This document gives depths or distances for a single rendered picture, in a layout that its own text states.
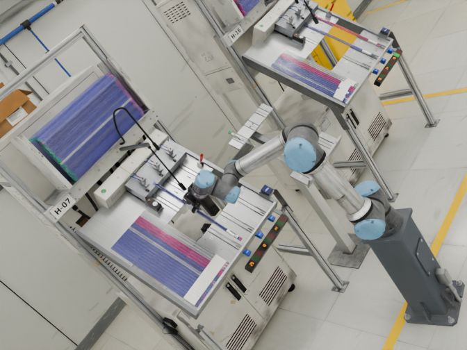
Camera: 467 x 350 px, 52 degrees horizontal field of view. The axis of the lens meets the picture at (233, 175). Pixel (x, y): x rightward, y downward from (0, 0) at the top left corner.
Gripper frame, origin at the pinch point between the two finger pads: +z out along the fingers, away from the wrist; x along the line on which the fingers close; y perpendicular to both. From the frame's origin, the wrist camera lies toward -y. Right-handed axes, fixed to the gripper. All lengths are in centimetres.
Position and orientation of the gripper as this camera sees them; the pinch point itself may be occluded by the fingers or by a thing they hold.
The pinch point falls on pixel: (196, 210)
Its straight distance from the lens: 225.6
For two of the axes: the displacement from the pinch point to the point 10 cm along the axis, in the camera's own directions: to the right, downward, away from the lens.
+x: -5.5, 6.9, -4.7
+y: -8.0, -5.9, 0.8
